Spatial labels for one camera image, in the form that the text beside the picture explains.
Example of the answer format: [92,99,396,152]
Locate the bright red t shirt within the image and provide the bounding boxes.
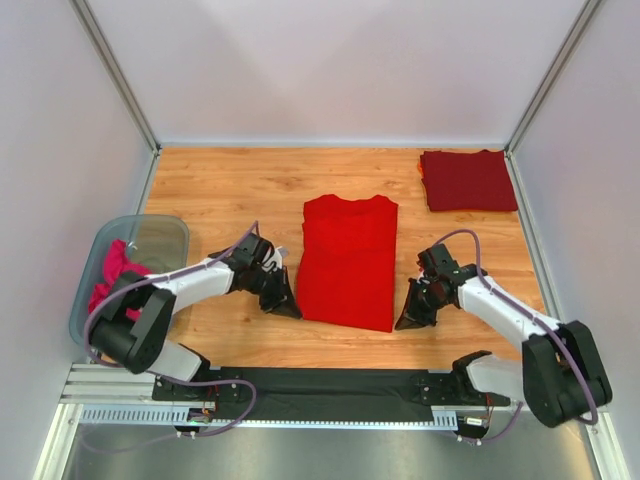
[296,194,398,333]

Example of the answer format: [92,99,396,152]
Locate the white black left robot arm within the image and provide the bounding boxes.
[83,227,302,386]

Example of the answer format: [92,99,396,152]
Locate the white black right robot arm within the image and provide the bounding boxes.
[395,244,613,428]

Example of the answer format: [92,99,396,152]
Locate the folded dark red t shirt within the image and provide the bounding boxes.
[420,150,518,212]

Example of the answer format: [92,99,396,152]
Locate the grey plastic bin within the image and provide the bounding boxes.
[69,214,189,345]

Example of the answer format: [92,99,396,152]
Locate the pink t shirt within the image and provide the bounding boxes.
[88,239,152,315]

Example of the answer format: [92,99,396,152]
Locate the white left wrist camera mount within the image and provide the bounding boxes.
[263,246,289,272]

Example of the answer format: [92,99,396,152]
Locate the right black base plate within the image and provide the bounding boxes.
[411,371,511,407]

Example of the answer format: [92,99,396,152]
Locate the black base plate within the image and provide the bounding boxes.
[411,371,511,407]
[151,367,251,402]

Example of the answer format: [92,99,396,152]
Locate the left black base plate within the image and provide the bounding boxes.
[151,367,251,402]

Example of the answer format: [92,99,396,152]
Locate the slotted cable duct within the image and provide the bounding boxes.
[78,404,458,432]

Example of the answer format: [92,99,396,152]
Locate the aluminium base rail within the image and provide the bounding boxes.
[60,363,155,404]

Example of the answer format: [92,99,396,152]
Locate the right aluminium frame post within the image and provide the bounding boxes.
[504,0,605,157]

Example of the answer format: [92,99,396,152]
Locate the aluminium frame post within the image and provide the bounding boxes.
[504,0,605,157]
[69,0,161,154]

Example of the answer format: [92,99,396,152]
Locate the left aluminium frame post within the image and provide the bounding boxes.
[69,0,161,154]

